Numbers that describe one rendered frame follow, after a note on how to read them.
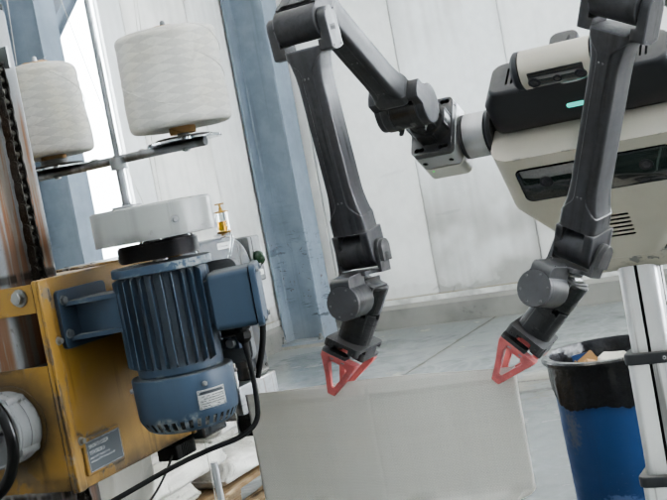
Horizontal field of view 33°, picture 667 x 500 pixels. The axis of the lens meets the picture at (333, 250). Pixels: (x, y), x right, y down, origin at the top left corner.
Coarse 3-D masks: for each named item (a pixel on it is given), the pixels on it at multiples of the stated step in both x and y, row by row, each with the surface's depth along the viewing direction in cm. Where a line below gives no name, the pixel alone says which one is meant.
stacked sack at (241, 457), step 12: (240, 444) 541; (252, 444) 540; (228, 456) 521; (240, 456) 524; (252, 456) 531; (228, 468) 513; (240, 468) 519; (252, 468) 531; (204, 480) 514; (228, 480) 512
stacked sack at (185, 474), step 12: (204, 456) 493; (216, 456) 501; (156, 468) 474; (180, 468) 474; (192, 468) 482; (204, 468) 489; (156, 480) 458; (168, 480) 463; (180, 480) 472; (192, 480) 482; (168, 492) 462
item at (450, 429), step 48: (384, 384) 186; (432, 384) 183; (480, 384) 181; (288, 432) 197; (336, 432) 191; (384, 432) 187; (432, 432) 184; (480, 432) 182; (288, 480) 198; (336, 480) 193; (384, 480) 188; (432, 480) 185; (480, 480) 183; (528, 480) 180
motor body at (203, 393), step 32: (192, 256) 162; (128, 288) 162; (160, 288) 161; (192, 288) 162; (128, 320) 163; (160, 320) 161; (192, 320) 162; (128, 352) 165; (160, 352) 162; (192, 352) 162; (160, 384) 161; (192, 384) 161; (224, 384) 164; (160, 416) 161; (192, 416) 161; (224, 416) 164
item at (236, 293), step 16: (224, 272) 163; (240, 272) 162; (256, 272) 163; (208, 288) 163; (224, 288) 163; (240, 288) 162; (256, 288) 162; (208, 304) 164; (224, 304) 163; (240, 304) 163; (256, 304) 162; (224, 320) 163; (240, 320) 163; (256, 320) 163; (240, 336) 167
